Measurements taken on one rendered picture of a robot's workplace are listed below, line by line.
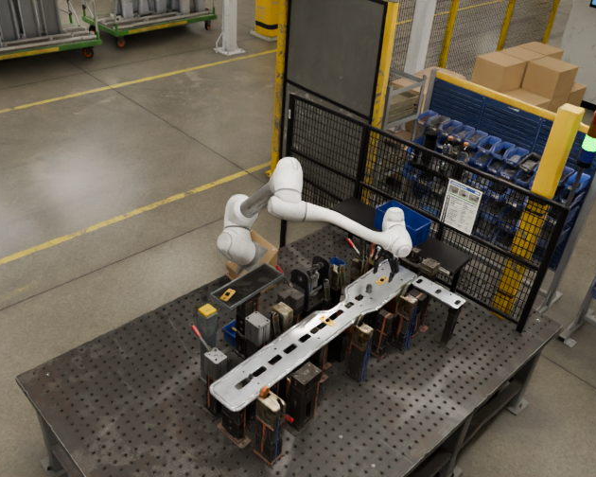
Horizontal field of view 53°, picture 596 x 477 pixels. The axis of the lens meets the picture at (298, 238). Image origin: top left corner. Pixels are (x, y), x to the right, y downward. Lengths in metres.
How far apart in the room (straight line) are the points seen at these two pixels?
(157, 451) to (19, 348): 1.86
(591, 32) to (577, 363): 5.52
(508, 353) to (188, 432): 1.78
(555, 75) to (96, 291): 5.10
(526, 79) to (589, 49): 2.15
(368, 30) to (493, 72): 2.42
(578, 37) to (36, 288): 7.47
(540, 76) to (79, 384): 5.70
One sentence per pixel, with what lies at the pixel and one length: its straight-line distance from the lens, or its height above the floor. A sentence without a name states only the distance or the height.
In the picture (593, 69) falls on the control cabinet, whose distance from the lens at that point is 9.33.
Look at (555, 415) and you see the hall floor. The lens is 4.37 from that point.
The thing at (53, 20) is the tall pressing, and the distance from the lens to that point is 9.59.
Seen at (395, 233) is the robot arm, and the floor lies 1.43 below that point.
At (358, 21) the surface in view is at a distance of 4.99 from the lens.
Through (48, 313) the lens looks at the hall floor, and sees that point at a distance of 4.70.
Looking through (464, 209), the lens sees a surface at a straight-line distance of 3.52.
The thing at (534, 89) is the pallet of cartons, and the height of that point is 0.78.
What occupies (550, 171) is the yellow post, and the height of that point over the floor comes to 1.68.
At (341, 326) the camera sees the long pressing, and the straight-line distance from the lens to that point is 3.00.
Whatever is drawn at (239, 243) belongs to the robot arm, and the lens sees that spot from 3.38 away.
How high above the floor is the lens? 3.04
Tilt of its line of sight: 35 degrees down
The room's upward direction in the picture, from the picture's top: 5 degrees clockwise
